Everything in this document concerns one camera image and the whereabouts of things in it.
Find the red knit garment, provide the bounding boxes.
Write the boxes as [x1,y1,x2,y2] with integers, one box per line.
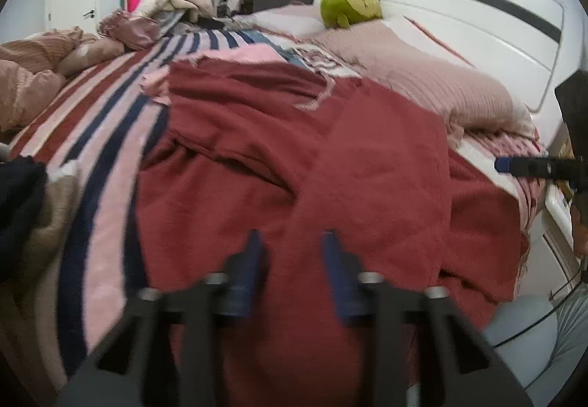
[135,58,529,407]

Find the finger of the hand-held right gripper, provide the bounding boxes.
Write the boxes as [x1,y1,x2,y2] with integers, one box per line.
[495,154,582,182]

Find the beige cloth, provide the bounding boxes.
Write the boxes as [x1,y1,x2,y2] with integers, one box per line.
[0,161,86,389]

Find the dark desk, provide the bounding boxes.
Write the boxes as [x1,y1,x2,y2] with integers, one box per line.
[239,0,318,15]

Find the printed blue white sheet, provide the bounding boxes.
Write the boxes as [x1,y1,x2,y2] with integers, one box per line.
[255,30,363,82]

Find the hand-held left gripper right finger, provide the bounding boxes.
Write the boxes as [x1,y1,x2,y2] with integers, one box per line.
[322,230,536,407]

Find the pink patterned sheet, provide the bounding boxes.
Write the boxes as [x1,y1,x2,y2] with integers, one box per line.
[452,129,549,215]

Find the striped blanket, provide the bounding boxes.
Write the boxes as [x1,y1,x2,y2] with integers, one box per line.
[9,28,276,371]

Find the beige quilt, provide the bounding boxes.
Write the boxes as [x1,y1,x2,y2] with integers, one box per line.
[0,27,125,132]

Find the pale pink pillow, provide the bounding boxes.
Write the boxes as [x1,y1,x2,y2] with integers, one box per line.
[250,3,331,38]

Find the green plush toy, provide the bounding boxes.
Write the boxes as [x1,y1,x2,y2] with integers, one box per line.
[319,0,383,29]

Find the dark cloth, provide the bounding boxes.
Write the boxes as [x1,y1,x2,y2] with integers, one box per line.
[0,156,49,284]

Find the pink satin cloth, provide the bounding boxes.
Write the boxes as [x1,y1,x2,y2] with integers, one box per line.
[98,8,161,50]

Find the large pink pillow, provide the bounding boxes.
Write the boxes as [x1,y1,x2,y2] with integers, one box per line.
[317,17,538,137]

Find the black cable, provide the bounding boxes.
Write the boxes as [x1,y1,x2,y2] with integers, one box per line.
[494,260,588,346]

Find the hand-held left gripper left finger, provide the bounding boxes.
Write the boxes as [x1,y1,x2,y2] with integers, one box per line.
[55,230,267,407]

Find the person's grey pants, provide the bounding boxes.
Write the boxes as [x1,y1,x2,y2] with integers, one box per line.
[524,288,588,392]

